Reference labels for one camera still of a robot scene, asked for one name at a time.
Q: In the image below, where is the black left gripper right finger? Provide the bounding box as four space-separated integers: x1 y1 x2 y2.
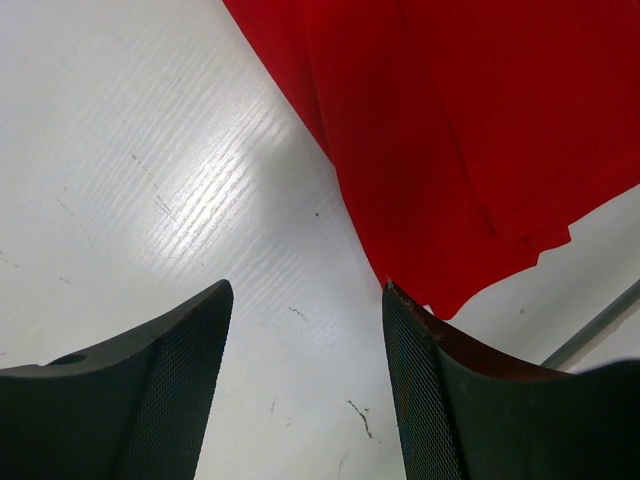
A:
382 284 639 479

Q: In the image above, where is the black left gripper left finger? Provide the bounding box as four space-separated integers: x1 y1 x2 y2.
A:
1 280 233 479

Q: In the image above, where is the bright red t shirt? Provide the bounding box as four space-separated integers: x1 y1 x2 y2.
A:
227 1 639 319

